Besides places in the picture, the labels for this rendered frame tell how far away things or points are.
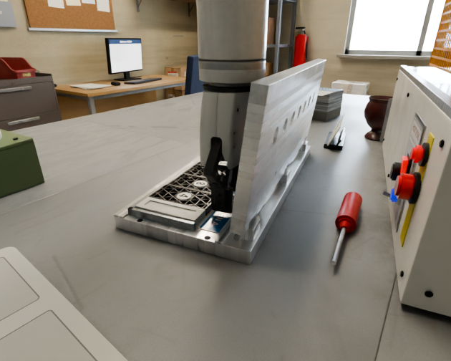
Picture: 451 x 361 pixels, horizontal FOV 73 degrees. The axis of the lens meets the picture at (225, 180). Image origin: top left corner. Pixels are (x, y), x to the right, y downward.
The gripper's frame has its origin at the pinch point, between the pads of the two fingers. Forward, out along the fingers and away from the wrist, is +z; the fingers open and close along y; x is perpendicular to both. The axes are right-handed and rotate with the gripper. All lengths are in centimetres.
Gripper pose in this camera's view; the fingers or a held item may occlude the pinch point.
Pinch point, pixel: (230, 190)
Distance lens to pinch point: 46.1
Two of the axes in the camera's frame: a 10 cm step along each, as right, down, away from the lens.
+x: 9.2, 1.6, -3.6
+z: 0.0, 9.1, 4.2
